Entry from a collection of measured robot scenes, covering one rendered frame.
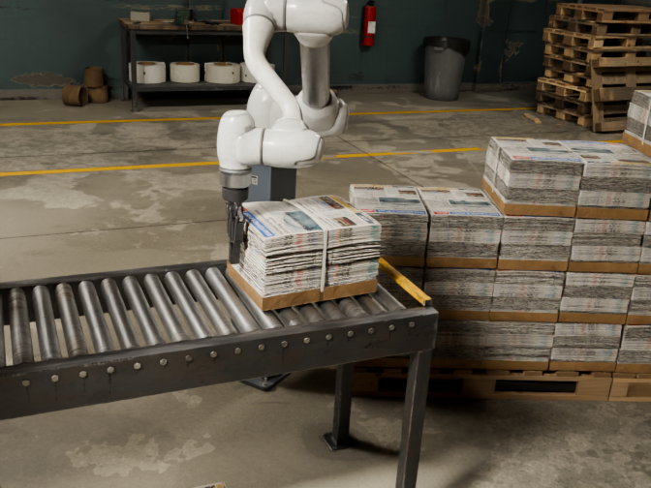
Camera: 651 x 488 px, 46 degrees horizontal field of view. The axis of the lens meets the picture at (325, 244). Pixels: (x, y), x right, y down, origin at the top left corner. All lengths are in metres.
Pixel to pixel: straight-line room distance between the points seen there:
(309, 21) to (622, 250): 1.60
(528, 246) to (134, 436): 1.70
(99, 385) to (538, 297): 1.90
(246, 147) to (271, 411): 1.41
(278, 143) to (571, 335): 1.75
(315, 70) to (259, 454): 1.41
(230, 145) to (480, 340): 1.60
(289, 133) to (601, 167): 1.45
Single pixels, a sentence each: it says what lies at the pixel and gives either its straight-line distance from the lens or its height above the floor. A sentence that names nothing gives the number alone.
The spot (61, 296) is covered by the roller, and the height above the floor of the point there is 0.80.
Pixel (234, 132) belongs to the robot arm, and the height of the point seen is 1.30.
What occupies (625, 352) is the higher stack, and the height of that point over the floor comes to 0.24.
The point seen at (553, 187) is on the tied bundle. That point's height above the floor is 0.95.
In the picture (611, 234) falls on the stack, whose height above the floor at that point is 0.77.
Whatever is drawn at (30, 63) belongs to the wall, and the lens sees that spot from 9.16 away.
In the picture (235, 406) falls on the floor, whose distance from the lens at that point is 3.23.
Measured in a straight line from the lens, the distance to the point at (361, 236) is 2.23.
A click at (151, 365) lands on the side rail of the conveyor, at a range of 2.00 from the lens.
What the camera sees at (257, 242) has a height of 1.00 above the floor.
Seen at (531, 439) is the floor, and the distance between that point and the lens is 3.24.
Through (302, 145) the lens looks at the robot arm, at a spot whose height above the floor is 1.27.
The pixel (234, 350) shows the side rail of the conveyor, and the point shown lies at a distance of 2.04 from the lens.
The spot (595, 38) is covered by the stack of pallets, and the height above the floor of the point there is 0.99.
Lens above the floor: 1.78
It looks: 21 degrees down
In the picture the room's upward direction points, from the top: 3 degrees clockwise
